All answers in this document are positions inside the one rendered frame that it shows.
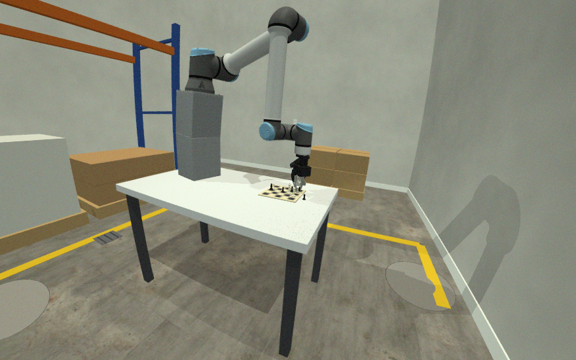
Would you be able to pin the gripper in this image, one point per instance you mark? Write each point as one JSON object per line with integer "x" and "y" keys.
{"x": 305, "y": 171}

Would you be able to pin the black and cream chessboard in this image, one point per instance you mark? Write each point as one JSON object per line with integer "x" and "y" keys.
{"x": 277, "y": 193}

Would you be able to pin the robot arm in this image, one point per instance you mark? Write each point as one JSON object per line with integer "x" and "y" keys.
{"x": 205, "y": 66}

